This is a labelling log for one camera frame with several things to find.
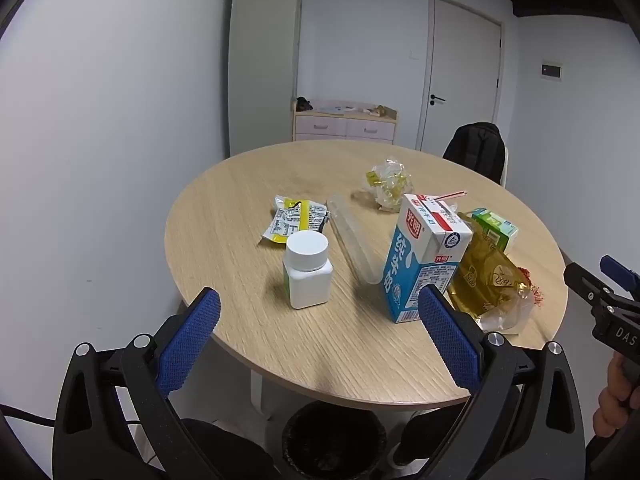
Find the wall intercom panel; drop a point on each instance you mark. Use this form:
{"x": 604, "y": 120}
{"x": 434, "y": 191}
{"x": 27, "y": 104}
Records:
{"x": 551, "y": 71}

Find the clear plastic tube case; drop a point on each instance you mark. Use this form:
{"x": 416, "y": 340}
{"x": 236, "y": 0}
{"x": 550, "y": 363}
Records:
{"x": 366, "y": 264}

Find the black trash bin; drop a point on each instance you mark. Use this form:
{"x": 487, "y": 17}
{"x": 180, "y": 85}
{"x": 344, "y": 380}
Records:
{"x": 329, "y": 441}

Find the blue white milk carton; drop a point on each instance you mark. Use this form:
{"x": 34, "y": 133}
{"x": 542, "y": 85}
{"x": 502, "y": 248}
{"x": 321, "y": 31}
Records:
{"x": 427, "y": 246}

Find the person's right hand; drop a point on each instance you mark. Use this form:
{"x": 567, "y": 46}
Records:
{"x": 611, "y": 415}

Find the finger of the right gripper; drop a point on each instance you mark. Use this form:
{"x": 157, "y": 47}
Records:
{"x": 619, "y": 274}
{"x": 586, "y": 285}

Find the green white medicine box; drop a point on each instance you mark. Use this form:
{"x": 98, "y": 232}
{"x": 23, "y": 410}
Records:
{"x": 501, "y": 232}

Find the white chair wooden legs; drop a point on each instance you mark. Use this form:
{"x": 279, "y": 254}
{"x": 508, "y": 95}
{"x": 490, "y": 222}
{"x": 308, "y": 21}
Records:
{"x": 505, "y": 169}

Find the round wooden table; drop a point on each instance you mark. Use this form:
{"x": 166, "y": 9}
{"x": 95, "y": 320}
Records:
{"x": 348, "y": 350}

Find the pink drawer cabinet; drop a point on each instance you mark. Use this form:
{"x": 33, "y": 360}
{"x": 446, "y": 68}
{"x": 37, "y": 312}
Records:
{"x": 345, "y": 120}

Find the white pill bottle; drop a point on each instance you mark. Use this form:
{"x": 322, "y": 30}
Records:
{"x": 307, "y": 269}

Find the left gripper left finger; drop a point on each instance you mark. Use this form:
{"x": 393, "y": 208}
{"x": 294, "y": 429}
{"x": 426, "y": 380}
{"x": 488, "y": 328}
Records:
{"x": 182, "y": 338}

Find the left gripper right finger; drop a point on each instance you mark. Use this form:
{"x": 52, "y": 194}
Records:
{"x": 454, "y": 336}

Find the clear yellow plastic wrapper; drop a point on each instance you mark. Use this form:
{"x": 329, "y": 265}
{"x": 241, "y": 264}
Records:
{"x": 388, "y": 183}

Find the gold foil snack bag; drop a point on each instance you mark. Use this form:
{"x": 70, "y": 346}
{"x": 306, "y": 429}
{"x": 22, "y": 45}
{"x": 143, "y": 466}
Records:
{"x": 490, "y": 287}

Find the yellow white snack wrapper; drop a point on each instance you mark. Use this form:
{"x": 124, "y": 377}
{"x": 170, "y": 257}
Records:
{"x": 292, "y": 215}

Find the white door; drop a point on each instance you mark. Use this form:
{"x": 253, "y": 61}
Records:
{"x": 463, "y": 75}

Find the black object on cabinet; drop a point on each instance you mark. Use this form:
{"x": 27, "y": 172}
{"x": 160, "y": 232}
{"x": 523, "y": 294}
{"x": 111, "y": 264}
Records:
{"x": 303, "y": 105}

